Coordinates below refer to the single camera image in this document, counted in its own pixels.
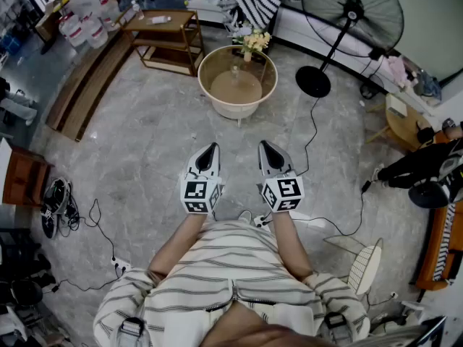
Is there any orange sofa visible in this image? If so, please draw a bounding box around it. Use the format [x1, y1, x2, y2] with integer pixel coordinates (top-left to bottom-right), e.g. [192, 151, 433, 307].
[415, 200, 463, 291]

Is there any wooden step platform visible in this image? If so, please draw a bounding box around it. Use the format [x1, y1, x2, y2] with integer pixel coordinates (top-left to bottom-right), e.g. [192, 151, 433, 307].
[46, 30, 135, 142]

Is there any wooden shelf cart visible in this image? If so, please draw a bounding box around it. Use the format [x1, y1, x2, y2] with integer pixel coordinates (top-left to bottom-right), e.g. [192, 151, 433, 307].
[119, 9, 205, 77]

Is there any person's left forearm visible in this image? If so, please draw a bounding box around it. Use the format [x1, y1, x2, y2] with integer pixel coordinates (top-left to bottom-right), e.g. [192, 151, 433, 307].
[147, 212, 208, 277]

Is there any yellow flower bouquet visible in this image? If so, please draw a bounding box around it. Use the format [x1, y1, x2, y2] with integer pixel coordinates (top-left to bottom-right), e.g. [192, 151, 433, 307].
[231, 28, 272, 54]

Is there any white wire chair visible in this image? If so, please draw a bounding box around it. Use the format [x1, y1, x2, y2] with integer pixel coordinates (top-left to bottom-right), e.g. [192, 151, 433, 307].
[323, 236, 384, 296]

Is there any black fan power cable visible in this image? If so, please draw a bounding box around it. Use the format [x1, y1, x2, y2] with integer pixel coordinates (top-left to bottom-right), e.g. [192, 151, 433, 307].
[295, 97, 321, 176]

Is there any thin black floor cable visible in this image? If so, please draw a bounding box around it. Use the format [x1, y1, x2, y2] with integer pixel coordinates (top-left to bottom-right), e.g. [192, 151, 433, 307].
[57, 197, 117, 263]

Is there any black charger cable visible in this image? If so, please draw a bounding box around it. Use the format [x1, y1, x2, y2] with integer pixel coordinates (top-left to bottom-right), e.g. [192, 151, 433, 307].
[288, 179, 373, 237]

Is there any round glass-top side table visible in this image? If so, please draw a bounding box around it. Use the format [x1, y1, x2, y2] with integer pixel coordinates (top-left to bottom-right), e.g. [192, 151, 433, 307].
[197, 45, 279, 128]

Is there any black standing fan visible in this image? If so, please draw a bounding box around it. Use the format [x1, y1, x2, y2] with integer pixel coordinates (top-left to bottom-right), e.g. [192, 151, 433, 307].
[294, 0, 405, 99]

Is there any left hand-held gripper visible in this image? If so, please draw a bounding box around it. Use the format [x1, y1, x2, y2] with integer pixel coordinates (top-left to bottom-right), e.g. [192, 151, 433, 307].
[180, 142, 226, 215]

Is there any round wooden side table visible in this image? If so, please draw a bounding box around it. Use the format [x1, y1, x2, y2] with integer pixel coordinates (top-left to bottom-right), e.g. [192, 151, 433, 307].
[365, 92, 433, 152]

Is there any white flat box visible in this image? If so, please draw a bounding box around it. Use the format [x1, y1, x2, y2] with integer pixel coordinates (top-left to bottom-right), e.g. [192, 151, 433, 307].
[384, 94, 409, 119]

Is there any brown wooden cabinet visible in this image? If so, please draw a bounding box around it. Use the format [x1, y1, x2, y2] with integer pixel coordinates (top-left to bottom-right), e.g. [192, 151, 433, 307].
[1, 146, 55, 207]

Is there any small black device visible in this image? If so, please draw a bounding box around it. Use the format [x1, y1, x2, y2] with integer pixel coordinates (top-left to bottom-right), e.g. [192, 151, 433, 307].
[415, 121, 436, 145]

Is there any grey harness strap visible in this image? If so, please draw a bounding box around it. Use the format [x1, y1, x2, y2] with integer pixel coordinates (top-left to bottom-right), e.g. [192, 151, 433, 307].
[118, 316, 146, 347]
[324, 312, 354, 343]

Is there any black wire waste basket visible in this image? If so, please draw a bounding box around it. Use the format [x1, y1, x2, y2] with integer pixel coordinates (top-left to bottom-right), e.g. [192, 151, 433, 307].
[359, 73, 386, 100]

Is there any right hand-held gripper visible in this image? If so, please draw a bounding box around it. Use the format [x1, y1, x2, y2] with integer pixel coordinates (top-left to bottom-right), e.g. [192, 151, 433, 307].
[257, 141, 305, 213]

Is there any pink cloth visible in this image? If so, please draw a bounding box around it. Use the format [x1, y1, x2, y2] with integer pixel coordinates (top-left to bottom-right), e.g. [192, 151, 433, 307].
[386, 55, 417, 88]

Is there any striped white shirt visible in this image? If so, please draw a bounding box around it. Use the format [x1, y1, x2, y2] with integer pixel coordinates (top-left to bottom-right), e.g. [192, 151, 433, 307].
[93, 220, 370, 347]

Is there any person's right forearm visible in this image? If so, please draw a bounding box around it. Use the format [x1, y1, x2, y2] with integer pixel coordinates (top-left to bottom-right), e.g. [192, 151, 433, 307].
[271, 210, 315, 280]

